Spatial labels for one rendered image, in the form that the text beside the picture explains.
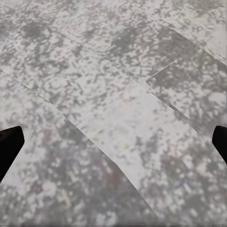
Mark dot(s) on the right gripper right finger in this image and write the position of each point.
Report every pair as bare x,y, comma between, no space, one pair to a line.
220,141

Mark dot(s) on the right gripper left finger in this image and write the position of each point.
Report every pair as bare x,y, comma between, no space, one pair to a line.
11,142

